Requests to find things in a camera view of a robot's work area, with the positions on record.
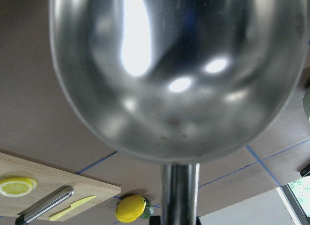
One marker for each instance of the yellow plastic knife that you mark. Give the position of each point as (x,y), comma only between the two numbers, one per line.
(73,206)

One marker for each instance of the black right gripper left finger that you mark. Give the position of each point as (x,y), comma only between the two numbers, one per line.
(155,220)

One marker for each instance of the wooden cutting board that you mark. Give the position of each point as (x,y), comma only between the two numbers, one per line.
(48,180)

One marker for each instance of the yellow lemon round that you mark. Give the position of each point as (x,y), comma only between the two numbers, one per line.
(130,208)

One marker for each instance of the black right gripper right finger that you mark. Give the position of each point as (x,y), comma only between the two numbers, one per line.
(198,222)

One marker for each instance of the steel muddler black tip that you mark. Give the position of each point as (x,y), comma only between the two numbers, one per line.
(44,205)

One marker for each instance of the lemon slice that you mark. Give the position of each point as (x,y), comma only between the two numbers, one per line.
(17,186)

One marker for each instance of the stainless steel ice scoop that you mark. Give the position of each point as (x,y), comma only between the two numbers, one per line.
(178,82)

